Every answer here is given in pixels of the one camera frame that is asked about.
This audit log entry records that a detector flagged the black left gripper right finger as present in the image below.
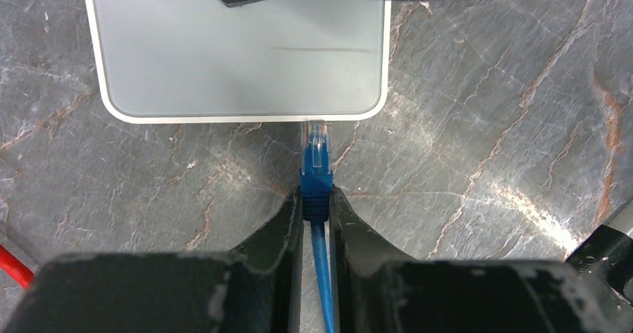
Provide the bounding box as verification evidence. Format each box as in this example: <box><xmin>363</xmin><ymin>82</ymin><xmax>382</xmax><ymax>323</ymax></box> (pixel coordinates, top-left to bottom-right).
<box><xmin>330</xmin><ymin>189</ymin><xmax>632</xmax><ymax>332</ymax></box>

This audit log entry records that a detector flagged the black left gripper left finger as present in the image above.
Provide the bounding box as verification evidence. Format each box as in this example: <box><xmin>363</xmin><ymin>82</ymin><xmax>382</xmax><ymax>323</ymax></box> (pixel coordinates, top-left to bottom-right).
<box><xmin>4</xmin><ymin>190</ymin><xmax>304</xmax><ymax>332</ymax></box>

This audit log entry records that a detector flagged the white network switch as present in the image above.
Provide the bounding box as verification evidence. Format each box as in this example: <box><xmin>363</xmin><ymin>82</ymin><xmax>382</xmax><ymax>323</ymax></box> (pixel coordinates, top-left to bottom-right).
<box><xmin>85</xmin><ymin>0</ymin><xmax>391</xmax><ymax>124</ymax></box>

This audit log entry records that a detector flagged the long blue ethernet cable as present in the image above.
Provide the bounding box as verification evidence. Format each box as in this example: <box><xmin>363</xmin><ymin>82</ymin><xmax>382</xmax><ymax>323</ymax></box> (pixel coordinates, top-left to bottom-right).
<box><xmin>299</xmin><ymin>119</ymin><xmax>336</xmax><ymax>333</ymax></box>

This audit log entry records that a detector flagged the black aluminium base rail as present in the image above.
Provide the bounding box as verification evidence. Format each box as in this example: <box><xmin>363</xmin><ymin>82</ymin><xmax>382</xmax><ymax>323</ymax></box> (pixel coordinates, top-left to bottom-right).
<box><xmin>566</xmin><ymin>199</ymin><xmax>632</xmax><ymax>304</ymax></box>

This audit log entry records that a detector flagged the long red ethernet cable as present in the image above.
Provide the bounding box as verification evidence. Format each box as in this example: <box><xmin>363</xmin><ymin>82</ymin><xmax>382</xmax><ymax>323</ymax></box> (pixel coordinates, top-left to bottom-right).
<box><xmin>0</xmin><ymin>243</ymin><xmax>36</xmax><ymax>290</ymax></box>

